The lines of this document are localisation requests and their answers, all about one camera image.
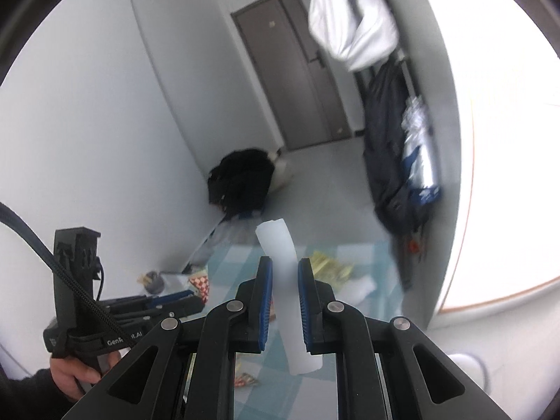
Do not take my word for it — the red white snack wrapper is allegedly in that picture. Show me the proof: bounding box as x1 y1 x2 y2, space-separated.
189 268 210 304

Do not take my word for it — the teal checked tablecloth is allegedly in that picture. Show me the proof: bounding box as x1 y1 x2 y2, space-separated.
205 242 404 419

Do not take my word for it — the person left hand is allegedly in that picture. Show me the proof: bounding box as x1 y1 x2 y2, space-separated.
49 351 121 401

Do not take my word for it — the yellow bread wrapper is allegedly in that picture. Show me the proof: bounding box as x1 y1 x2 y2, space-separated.
234 356 261 389
309 251 353 285

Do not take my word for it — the grey entrance door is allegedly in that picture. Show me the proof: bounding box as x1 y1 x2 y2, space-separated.
232 0 352 151

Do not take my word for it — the folded blue silver umbrella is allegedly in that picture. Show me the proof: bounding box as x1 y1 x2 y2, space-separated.
401 96 441 206

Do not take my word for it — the white foam stick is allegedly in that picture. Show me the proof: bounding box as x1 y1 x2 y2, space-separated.
255 219 323 376

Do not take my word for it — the black backpack on floor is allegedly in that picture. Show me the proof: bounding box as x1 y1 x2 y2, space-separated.
207 148 275 218

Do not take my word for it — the white round trash bin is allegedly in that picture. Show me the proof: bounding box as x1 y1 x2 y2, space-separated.
448 353 488 392

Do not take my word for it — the white hanging bag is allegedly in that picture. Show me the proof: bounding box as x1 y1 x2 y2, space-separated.
308 0 400 72

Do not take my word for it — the black hanging backpack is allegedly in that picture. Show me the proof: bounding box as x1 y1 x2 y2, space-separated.
364 60 417 236

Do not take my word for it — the grey white utensil holder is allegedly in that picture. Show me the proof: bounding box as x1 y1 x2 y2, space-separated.
139 271 165 296

